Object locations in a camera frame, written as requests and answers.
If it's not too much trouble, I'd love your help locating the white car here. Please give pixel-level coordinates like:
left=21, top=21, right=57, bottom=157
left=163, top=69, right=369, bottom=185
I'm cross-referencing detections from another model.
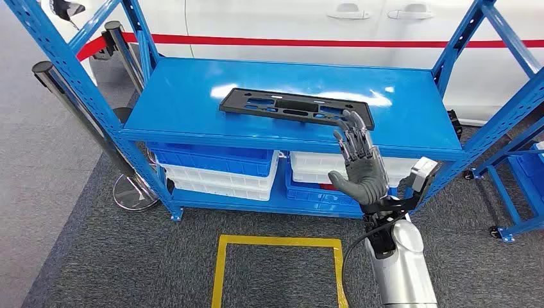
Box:
left=40, top=0, right=544, bottom=126

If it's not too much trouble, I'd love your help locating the black plastic plate frame part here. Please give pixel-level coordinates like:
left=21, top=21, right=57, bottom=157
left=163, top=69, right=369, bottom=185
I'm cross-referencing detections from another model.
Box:
left=219, top=88, right=376, bottom=132

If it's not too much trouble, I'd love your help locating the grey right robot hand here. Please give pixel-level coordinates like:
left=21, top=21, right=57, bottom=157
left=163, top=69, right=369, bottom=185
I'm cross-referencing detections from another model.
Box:
left=328, top=109, right=390, bottom=206

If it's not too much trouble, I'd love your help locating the chrome stanchion post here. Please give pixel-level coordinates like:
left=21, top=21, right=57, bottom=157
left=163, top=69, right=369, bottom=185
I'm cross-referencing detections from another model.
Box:
left=101, top=20, right=146, bottom=95
left=31, top=60, right=162, bottom=212

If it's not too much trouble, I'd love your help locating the red barrier belt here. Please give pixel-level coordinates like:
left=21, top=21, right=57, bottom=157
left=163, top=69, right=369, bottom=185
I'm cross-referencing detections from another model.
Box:
left=76, top=33, right=544, bottom=62

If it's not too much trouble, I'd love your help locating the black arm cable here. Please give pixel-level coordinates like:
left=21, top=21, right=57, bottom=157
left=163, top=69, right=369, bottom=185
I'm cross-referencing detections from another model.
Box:
left=341, top=214, right=409, bottom=308

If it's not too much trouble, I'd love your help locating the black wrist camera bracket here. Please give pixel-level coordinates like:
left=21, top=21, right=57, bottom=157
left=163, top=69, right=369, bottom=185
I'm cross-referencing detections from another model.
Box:
left=361, top=176, right=428, bottom=216

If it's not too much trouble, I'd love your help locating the blue metal shelf rack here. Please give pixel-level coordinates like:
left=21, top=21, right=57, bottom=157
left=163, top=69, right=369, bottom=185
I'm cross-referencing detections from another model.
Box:
left=463, top=123, right=544, bottom=243
left=4, top=0, right=544, bottom=223

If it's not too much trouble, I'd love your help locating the black ribbed plastic object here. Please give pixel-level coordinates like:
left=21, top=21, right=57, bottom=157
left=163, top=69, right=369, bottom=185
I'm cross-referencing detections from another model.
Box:
left=448, top=109, right=463, bottom=141

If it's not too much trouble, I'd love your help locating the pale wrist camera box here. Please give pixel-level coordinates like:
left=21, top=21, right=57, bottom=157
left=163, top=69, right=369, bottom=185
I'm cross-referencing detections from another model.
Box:
left=410, top=156, right=439, bottom=193

